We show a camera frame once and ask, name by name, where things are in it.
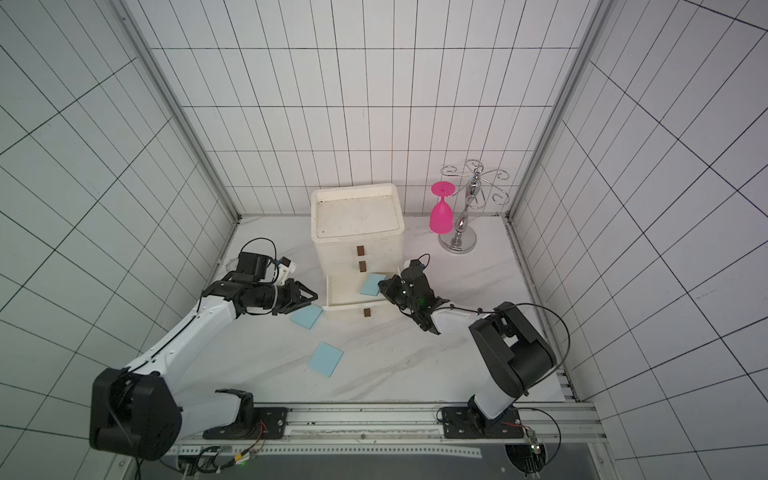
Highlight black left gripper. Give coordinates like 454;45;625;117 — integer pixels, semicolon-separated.
248;278;318;316

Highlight blue sticky note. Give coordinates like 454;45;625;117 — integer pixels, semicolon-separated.
308;342;344;377
360;274;387;297
290;305;323;330

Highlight white bottom pull-out drawer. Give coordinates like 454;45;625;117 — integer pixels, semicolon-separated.
324;273;397;317

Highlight white plastic drawer cabinet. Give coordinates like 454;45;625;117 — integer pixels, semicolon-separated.
311;183;405;276

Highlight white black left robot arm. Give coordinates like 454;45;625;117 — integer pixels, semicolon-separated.
89;272;318;461

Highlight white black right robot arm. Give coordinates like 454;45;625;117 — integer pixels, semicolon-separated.
378;259;558;439

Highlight pink wine glass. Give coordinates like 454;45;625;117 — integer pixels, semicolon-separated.
430;181;456;235

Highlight chrome glass holder stand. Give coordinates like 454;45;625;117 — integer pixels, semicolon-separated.
439;159;510;254

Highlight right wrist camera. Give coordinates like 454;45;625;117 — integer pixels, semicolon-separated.
409;259;425;271

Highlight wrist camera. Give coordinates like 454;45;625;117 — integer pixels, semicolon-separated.
233;252;296;286
409;259;425;271

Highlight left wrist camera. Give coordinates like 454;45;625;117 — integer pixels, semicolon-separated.
233;252;296;286

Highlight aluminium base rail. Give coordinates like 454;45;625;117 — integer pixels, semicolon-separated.
137;402;607;460

